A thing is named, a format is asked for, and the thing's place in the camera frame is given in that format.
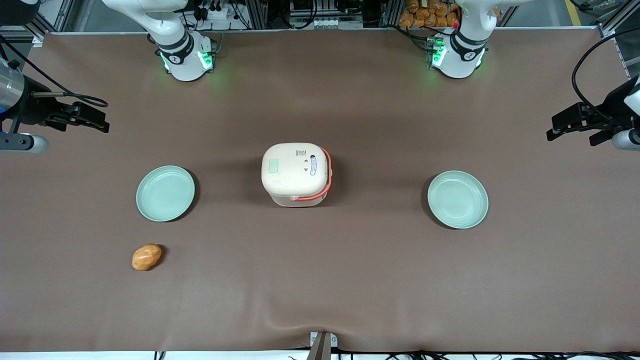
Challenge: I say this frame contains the bag of orange bread rolls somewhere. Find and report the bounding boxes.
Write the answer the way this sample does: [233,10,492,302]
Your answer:
[398,0,461,30]

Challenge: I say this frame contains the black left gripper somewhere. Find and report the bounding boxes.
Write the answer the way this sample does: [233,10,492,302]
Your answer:
[546,75,640,147]

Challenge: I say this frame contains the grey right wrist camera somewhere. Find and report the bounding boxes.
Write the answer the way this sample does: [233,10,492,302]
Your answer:
[0,132,50,155]

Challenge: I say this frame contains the orange-brown bread roll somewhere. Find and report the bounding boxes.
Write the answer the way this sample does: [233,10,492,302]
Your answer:
[131,243,163,272]

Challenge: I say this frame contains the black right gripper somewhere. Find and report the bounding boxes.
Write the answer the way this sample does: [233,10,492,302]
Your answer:
[19,75,110,134]

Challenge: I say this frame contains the white power strip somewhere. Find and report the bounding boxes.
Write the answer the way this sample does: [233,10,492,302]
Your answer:
[196,0,232,22]

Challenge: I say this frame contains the metal table clamp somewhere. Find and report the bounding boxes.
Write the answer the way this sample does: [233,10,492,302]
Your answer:
[306,331,339,360]

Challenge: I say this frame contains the brown table cloth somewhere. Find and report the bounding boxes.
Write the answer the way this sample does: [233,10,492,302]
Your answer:
[0,27,640,354]

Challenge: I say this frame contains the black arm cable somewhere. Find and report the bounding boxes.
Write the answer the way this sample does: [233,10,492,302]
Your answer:
[571,27,640,126]
[0,34,109,109]

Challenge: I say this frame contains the white electronics box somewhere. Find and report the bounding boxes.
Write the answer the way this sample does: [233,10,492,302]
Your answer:
[289,0,364,29]

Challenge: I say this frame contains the pale green round plate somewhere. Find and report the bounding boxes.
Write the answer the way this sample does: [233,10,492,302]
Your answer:
[136,165,196,223]
[427,170,490,230]

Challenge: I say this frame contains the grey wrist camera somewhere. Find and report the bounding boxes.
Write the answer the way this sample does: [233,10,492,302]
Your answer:
[612,128,640,152]
[0,132,50,155]

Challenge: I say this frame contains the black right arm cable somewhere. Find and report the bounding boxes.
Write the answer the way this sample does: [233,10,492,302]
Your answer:
[0,34,109,109]

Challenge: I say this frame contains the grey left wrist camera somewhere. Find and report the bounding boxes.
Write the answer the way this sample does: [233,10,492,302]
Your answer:
[612,128,640,152]

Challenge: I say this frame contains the cream rice cooker orange handle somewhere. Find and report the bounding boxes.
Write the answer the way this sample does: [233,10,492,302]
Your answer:
[261,142,334,208]

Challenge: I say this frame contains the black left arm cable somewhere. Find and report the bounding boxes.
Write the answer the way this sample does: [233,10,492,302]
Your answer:
[571,27,640,126]

